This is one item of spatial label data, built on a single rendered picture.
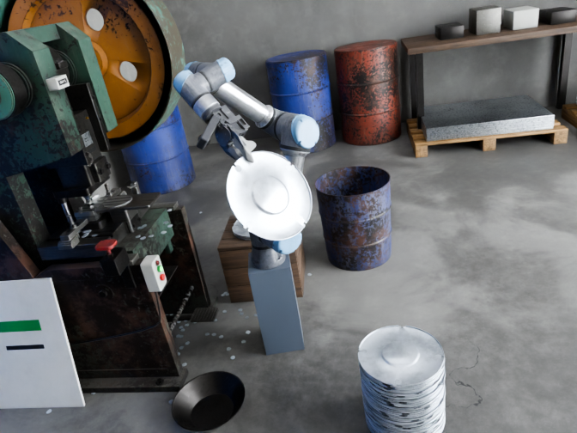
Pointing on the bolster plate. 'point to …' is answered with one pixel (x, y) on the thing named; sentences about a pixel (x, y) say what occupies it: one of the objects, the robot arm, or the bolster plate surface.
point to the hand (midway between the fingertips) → (248, 161)
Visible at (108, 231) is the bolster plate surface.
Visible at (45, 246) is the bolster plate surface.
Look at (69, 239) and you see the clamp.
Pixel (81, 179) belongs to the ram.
